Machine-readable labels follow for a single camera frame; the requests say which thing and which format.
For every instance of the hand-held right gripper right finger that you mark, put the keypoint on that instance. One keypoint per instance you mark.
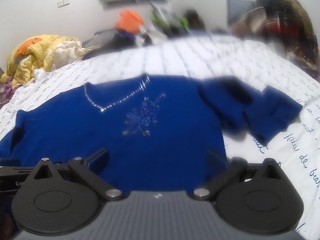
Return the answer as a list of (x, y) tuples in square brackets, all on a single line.
[(215, 158)]

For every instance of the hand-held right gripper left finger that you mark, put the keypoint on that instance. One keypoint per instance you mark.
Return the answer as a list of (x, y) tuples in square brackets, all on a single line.
[(99, 160)]

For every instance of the blue sweater with rhinestones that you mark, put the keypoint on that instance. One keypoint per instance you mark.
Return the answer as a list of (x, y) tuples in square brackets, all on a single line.
[(150, 142)]

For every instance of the black clothes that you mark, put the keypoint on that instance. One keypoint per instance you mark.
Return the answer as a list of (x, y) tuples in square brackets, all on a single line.
[(117, 41)]

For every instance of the pile of brown clothes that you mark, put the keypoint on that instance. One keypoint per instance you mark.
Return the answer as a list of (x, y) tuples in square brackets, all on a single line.
[(282, 22)]

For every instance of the purple floral cloth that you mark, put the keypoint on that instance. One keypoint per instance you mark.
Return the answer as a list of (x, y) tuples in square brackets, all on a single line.
[(6, 92)]

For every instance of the white printed bed sheet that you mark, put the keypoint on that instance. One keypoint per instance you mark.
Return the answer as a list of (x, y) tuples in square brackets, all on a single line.
[(200, 55)]

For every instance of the cream cloth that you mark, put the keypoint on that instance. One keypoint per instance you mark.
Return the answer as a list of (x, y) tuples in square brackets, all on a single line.
[(68, 51)]

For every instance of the yellow quilt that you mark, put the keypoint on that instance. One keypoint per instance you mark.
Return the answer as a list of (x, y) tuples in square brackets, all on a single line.
[(32, 52)]

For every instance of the orange bag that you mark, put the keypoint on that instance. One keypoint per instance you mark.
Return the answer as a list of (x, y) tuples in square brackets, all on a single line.
[(128, 21)]

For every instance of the green and white bag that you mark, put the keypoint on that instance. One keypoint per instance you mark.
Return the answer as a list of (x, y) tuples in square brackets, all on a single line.
[(170, 21)]

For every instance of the grey screen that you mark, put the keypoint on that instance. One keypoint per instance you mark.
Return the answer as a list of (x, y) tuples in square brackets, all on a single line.
[(240, 8)]

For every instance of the white light switch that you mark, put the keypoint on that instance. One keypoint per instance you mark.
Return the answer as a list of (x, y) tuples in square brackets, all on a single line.
[(63, 3)]

